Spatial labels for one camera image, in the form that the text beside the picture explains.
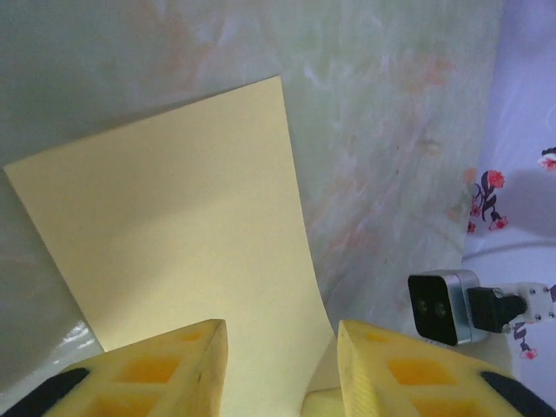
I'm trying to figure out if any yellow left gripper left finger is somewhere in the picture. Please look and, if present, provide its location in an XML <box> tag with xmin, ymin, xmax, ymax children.
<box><xmin>0</xmin><ymin>319</ymin><xmax>229</xmax><ymax>417</ymax></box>

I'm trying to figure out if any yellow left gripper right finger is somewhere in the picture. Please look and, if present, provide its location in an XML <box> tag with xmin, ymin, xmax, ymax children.
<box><xmin>337</xmin><ymin>320</ymin><xmax>556</xmax><ymax>417</ymax></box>

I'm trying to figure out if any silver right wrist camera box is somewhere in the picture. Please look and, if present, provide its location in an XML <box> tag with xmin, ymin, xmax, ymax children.
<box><xmin>407</xmin><ymin>268</ymin><xmax>487</xmax><ymax>348</ymax></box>

